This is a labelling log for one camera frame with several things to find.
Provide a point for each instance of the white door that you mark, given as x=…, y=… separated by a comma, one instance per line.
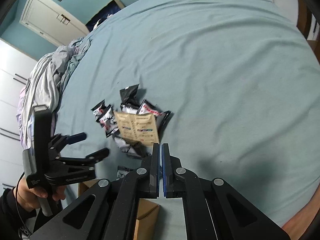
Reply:
x=47, y=12

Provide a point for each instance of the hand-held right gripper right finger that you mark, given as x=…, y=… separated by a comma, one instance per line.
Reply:
x=165, y=165

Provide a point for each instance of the crumpled grey-green blanket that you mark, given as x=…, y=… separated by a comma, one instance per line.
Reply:
x=50, y=80

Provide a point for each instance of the brown cardboard box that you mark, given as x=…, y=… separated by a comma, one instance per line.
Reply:
x=147, y=215

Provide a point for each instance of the brown wooden furniture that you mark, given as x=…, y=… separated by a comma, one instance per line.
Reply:
x=306, y=17

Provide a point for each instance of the beige twin sachet packet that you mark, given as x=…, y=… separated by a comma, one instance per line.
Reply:
x=137, y=127

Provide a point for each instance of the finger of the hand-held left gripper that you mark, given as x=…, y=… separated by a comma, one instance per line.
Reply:
x=76, y=137
x=97, y=155

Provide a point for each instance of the pile of black packets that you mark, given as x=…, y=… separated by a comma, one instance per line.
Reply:
x=130, y=95

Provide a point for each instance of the lilac duvet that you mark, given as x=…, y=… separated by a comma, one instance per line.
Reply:
x=23, y=120

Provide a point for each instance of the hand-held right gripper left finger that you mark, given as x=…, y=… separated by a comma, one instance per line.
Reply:
x=156, y=160

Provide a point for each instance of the white wardrobe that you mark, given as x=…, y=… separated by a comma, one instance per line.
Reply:
x=12, y=92

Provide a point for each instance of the person's left hand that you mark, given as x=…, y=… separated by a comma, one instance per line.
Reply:
x=27, y=197

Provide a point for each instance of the dark wall poster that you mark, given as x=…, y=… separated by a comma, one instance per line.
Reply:
x=105, y=15

